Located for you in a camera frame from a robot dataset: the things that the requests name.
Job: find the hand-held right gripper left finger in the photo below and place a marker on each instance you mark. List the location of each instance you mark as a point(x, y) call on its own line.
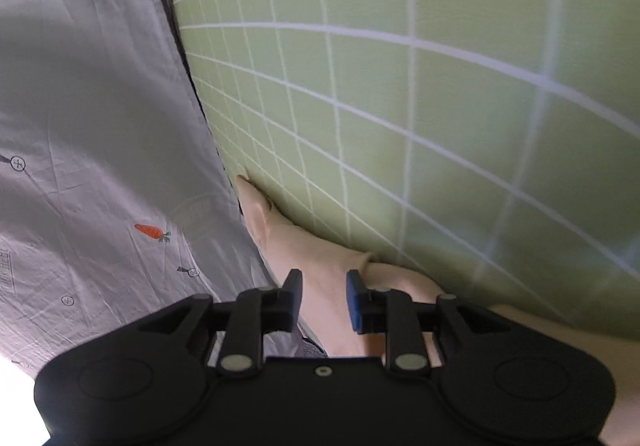
point(295, 296)

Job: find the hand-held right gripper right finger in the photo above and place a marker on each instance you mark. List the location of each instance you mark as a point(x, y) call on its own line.
point(354, 301)

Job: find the beige long-sleeve sweater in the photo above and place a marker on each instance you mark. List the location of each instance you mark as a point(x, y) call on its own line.
point(325, 266)

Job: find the blue plaid shirt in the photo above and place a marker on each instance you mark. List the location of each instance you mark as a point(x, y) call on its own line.
point(312, 347)

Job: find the green checked mat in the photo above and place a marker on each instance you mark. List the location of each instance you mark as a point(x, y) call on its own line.
point(400, 101)

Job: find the grey carrot-print bed sheet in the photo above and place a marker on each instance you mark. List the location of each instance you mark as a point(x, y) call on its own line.
point(100, 126)

